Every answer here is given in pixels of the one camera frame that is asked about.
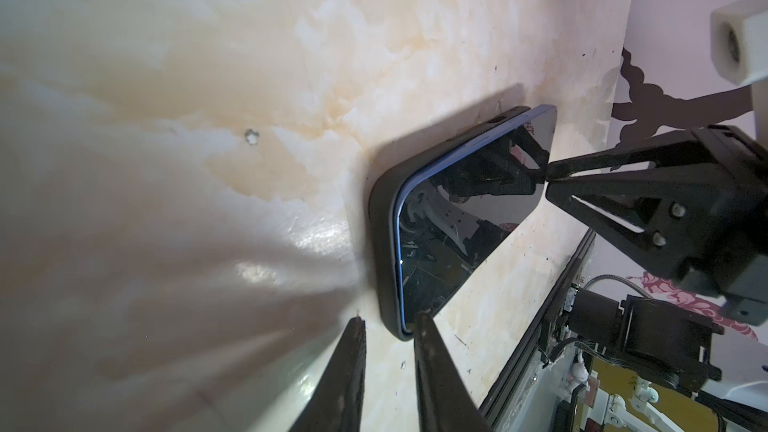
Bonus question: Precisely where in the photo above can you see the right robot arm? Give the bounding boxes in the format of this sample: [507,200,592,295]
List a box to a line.
[546,125,767,431]

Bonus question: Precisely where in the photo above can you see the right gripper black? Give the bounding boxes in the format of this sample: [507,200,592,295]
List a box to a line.
[546,126,767,324]

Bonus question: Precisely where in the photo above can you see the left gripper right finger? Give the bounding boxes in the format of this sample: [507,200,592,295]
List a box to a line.
[414,313,491,431]

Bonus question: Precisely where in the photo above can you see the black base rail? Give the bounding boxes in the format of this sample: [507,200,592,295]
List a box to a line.
[479,229,596,430]

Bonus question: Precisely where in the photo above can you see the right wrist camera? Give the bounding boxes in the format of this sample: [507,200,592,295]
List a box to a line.
[710,0,767,86]

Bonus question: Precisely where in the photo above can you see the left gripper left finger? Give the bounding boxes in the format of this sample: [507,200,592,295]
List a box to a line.
[290,316,367,432]

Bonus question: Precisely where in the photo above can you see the dark phone screen up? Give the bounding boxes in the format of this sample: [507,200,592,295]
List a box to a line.
[391,104,558,337]

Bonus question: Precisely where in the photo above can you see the large black phone case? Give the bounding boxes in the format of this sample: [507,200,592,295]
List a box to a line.
[368,105,535,342]

